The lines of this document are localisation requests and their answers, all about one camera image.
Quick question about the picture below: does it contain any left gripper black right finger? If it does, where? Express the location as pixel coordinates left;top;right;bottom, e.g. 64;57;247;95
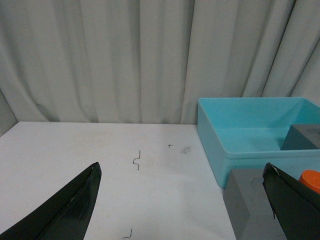
262;162;320;240

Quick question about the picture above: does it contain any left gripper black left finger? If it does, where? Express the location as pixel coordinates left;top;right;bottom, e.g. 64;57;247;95
0;162;102;240

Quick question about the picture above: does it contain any orange cylinder part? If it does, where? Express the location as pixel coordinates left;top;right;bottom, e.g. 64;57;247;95
299;169;320;194

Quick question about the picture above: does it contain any gray block with round hole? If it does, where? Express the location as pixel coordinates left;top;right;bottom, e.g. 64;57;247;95
223;168;286;240

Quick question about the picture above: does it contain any gray block with square recess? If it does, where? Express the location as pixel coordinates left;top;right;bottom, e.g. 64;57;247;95
280;124;320;151

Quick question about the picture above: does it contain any light blue plastic box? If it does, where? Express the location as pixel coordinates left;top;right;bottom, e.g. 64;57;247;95
197;97;320;188

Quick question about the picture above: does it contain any white pleated curtain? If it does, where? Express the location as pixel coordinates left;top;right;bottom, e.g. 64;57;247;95
0;0;320;134

